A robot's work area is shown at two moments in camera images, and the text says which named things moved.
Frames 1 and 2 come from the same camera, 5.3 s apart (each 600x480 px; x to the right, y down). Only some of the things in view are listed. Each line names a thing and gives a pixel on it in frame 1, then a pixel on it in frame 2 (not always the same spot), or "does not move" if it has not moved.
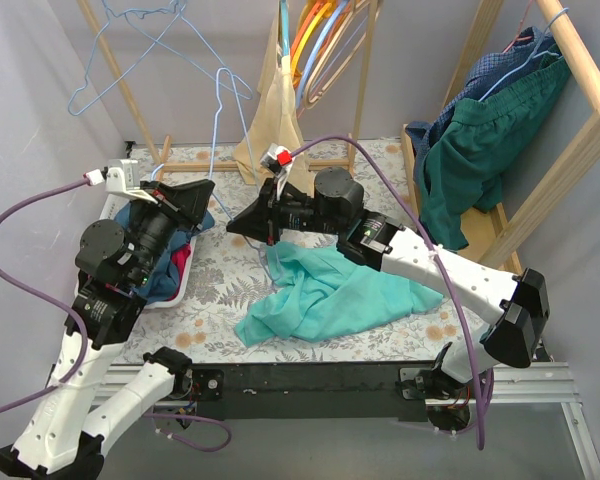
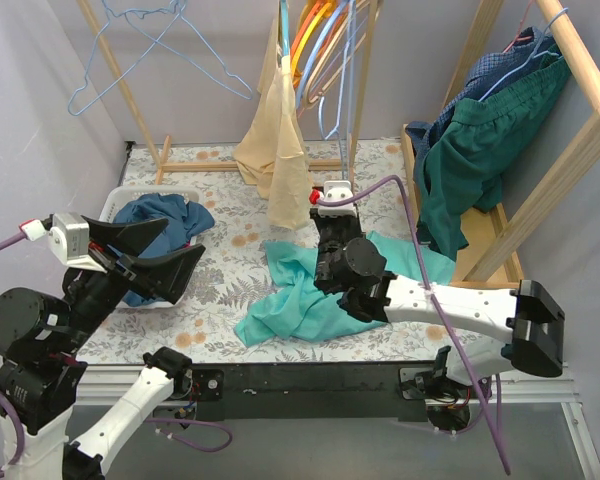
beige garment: (276, 117) does not move
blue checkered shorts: (532, 47) does not move
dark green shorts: (463, 157) does not move
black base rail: (300, 391) does not move
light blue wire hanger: (96, 42) does not move
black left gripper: (171, 204) -> (118, 265)
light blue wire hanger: (216, 129) -> (349, 30)
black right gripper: (270, 211) -> (333, 220)
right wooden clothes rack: (489, 238) does not move
